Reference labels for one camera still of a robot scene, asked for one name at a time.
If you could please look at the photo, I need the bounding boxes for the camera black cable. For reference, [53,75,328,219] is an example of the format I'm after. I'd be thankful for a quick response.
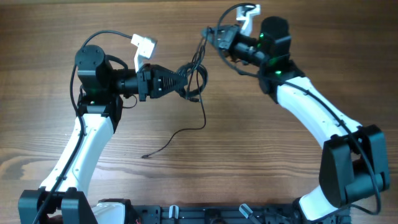
[32,29,134,224]
[215,2,382,224]

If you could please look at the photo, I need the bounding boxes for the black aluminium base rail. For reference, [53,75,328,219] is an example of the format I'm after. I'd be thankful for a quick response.
[90,203,352,224]

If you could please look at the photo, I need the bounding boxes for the left camera black cable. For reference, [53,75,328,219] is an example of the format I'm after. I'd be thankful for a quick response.
[32,29,134,224]

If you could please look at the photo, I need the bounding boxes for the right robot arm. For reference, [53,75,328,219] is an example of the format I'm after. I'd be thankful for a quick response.
[201,16,391,223]

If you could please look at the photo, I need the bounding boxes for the right camera black cable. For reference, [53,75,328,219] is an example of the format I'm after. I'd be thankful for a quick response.
[215,2,382,224]

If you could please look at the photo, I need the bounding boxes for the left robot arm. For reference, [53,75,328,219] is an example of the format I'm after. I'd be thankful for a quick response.
[18,45,188,223]

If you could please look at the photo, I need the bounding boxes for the black usb cable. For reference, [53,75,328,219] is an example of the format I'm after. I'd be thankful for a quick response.
[141,27,215,159]

